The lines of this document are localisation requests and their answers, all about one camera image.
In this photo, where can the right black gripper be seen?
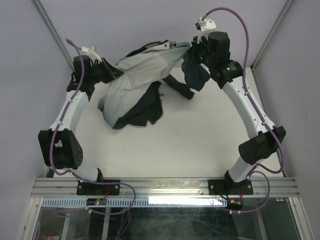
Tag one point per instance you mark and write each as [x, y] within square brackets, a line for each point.
[195, 47]

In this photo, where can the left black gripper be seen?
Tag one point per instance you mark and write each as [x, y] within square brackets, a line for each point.
[112, 73]

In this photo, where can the dark grey zip jacket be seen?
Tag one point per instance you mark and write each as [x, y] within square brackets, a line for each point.
[133, 95]

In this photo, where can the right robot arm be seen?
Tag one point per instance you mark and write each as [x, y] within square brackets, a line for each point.
[264, 136]

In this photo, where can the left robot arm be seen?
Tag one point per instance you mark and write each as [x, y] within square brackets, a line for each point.
[60, 148]

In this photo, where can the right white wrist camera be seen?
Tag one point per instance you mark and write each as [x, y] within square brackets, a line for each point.
[205, 24]

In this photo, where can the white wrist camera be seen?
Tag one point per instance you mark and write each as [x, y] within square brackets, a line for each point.
[205, 24]
[91, 53]

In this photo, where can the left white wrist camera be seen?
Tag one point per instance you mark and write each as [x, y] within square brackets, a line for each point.
[91, 53]

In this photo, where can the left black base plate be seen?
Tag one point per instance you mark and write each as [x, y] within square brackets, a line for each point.
[110, 187]

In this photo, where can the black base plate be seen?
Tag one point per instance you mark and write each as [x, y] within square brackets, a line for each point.
[228, 187]
[110, 187]

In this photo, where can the aluminium mounting rail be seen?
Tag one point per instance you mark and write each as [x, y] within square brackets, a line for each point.
[275, 187]

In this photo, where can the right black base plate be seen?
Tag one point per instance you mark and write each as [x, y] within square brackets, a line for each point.
[228, 187]

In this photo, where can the slotted grey cable duct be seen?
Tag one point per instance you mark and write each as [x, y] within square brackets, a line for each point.
[139, 202]

